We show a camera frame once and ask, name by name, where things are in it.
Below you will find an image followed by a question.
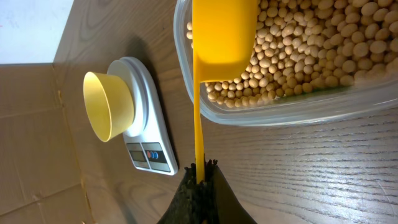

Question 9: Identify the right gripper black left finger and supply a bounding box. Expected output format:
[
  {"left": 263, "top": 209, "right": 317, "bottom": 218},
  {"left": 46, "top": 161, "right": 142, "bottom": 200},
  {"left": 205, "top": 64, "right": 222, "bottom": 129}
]
[{"left": 158, "top": 163, "right": 205, "bottom": 224}]

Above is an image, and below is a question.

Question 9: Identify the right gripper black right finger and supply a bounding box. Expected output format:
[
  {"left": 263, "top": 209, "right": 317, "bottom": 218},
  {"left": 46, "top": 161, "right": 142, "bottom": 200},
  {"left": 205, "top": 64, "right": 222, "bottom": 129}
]
[{"left": 205, "top": 160, "right": 256, "bottom": 224}]

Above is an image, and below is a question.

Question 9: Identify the white digital kitchen scale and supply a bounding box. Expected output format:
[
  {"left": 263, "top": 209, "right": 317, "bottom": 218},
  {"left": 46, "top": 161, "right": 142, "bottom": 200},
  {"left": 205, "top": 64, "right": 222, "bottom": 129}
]
[{"left": 107, "top": 57, "right": 178, "bottom": 175}]

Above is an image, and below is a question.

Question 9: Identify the yellow plastic bowl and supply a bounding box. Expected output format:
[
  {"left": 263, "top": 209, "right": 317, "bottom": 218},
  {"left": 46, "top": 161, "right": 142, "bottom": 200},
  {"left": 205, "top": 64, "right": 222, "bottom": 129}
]
[{"left": 83, "top": 72, "right": 134, "bottom": 142}]

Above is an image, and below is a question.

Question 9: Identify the soybeans pile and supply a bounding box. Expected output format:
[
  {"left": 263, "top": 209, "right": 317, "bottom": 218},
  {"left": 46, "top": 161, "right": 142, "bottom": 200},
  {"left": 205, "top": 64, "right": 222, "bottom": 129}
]
[{"left": 205, "top": 0, "right": 397, "bottom": 108}]

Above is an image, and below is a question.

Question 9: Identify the yellow plastic measuring scoop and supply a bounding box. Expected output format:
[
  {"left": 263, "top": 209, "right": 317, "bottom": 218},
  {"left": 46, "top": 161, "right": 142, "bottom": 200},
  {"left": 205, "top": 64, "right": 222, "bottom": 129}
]
[{"left": 192, "top": 0, "right": 258, "bottom": 184}]

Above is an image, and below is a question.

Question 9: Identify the brown cardboard sheet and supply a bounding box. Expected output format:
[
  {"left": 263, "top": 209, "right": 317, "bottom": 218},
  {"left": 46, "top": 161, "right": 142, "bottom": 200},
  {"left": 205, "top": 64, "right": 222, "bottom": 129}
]
[{"left": 1, "top": 65, "right": 93, "bottom": 223}]

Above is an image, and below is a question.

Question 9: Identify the clear plastic container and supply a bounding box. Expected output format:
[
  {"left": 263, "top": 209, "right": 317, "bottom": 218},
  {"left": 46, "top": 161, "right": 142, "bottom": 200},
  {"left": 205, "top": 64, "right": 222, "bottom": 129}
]
[{"left": 173, "top": 0, "right": 398, "bottom": 128}]

